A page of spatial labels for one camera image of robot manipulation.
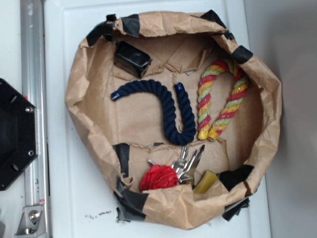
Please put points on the brown paper bin with tape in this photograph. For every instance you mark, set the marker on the brown paper bin with tape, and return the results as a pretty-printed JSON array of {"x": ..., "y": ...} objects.
[{"x": 201, "y": 88}]

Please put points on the bunch of silver keys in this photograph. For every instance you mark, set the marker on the bunch of silver keys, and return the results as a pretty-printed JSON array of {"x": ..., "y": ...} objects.
[{"x": 184, "y": 167}]

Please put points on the red crumpled tape ball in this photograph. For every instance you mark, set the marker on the red crumpled tape ball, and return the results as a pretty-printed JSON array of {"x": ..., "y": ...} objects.
[{"x": 159, "y": 177}]

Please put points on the black glossy rectangular box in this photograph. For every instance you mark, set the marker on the black glossy rectangular box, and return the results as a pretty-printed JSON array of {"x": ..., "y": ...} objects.
[{"x": 131, "y": 59}]

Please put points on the yellow rubber block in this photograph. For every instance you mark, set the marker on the yellow rubber block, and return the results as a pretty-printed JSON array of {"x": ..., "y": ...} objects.
[{"x": 207, "y": 181}]

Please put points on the white plastic tray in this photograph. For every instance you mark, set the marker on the white plastic tray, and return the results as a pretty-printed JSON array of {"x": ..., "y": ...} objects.
[{"x": 82, "y": 204}]

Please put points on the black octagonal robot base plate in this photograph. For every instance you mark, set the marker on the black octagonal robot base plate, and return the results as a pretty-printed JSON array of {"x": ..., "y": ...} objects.
[{"x": 18, "y": 146}]

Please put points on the aluminium extrusion rail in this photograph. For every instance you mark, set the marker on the aluminium extrusion rail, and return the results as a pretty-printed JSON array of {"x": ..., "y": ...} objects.
[{"x": 34, "y": 88}]

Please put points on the silver corner bracket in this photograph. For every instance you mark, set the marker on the silver corner bracket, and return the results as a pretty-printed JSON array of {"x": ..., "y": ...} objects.
[{"x": 32, "y": 223}]

